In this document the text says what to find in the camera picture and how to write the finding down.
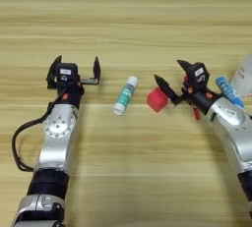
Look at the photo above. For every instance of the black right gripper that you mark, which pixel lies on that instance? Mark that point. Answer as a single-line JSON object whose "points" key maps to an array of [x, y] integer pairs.
{"points": [[200, 98]]}

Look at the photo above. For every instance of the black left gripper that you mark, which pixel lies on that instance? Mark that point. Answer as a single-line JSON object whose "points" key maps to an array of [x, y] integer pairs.
{"points": [[70, 96]]}

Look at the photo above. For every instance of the red cube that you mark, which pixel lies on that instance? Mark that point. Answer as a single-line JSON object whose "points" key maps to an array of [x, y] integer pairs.
{"points": [[157, 100]]}

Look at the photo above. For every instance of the blue glue stick tube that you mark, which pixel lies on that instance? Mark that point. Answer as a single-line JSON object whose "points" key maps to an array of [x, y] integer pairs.
{"points": [[228, 90]]}

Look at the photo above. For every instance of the clear water bottle red cap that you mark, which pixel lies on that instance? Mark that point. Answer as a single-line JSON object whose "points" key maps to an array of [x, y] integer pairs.
{"points": [[243, 78]]}

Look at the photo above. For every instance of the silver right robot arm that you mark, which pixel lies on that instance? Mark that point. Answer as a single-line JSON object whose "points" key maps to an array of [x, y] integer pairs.
{"points": [[236, 132]]}

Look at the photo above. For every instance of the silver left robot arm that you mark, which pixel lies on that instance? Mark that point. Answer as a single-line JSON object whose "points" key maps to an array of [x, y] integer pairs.
{"points": [[55, 145]]}

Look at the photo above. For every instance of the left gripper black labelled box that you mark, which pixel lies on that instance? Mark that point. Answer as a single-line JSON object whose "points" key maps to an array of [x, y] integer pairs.
{"points": [[67, 72]]}

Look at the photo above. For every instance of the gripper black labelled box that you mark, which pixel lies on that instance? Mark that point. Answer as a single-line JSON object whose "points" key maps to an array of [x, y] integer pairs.
{"points": [[67, 72], [199, 75]]}

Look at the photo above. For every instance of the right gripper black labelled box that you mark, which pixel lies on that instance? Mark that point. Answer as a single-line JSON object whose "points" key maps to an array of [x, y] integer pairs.
{"points": [[199, 75]]}

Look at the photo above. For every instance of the red and black marker pen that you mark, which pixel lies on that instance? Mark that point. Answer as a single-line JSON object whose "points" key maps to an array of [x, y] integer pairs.
{"points": [[197, 113]]}

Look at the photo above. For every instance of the green and white glue stick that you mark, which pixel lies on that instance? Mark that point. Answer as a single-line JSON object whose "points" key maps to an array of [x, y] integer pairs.
{"points": [[125, 95]]}

